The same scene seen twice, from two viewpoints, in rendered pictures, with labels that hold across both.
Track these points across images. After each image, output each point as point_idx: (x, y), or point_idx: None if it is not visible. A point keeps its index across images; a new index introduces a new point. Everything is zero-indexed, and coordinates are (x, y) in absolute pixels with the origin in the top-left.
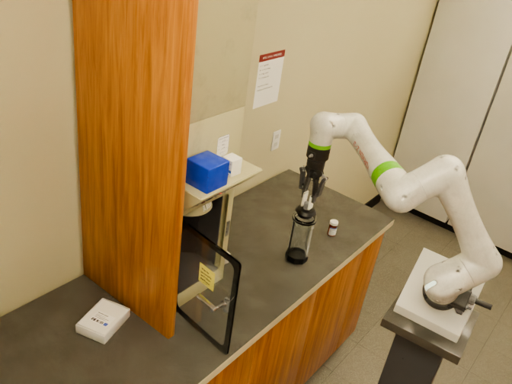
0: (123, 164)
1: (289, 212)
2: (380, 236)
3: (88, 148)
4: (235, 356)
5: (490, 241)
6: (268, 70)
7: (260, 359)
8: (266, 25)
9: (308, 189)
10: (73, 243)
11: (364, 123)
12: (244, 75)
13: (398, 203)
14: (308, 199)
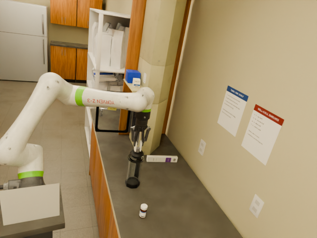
0: None
1: (181, 210)
2: None
3: None
4: (97, 142)
5: (7, 131)
6: (261, 124)
7: (102, 178)
8: (266, 81)
9: (142, 142)
10: (168, 119)
11: (128, 93)
12: (152, 48)
13: None
14: (196, 235)
